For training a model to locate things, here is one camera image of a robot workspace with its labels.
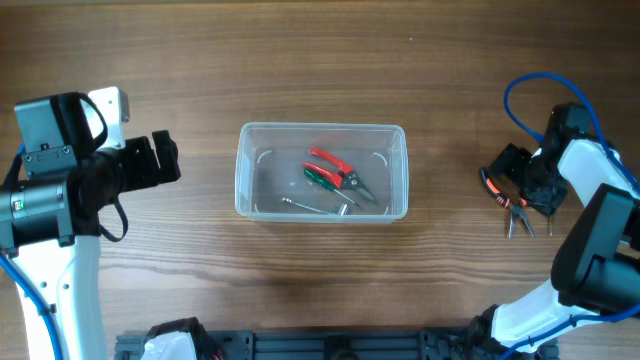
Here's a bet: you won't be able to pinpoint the red handled snips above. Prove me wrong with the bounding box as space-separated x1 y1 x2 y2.
301 146 379 204

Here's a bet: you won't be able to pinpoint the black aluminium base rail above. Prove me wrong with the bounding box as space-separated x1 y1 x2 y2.
113 327 559 360

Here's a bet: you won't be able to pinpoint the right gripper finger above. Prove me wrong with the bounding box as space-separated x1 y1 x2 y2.
488 143 532 193
524 192 567 216

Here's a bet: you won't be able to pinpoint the clear plastic container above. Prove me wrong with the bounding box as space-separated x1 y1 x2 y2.
235 122 409 224

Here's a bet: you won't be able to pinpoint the blue cable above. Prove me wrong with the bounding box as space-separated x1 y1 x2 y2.
0 144 66 360
494 72 640 360

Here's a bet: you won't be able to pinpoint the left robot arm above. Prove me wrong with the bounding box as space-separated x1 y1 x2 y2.
1 87 181 359

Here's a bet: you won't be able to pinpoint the green handled screwdriver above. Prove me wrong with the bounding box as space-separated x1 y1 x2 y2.
303 168 359 206

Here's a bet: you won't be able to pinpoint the black orange needle-nose pliers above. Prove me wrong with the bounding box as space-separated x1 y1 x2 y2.
479 167 535 239

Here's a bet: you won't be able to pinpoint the small metal hammer tool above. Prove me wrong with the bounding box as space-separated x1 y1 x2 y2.
281 197 349 216

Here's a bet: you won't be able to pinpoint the black red screwdriver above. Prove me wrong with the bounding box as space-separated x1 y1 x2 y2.
547 215 554 236

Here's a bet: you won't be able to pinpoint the right blue cable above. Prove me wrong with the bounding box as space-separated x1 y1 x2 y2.
494 72 640 360

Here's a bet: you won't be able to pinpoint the left blue cable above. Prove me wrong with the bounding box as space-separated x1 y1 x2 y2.
0 144 66 360

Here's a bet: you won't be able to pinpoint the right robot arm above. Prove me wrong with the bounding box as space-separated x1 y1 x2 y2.
461 102 639 359

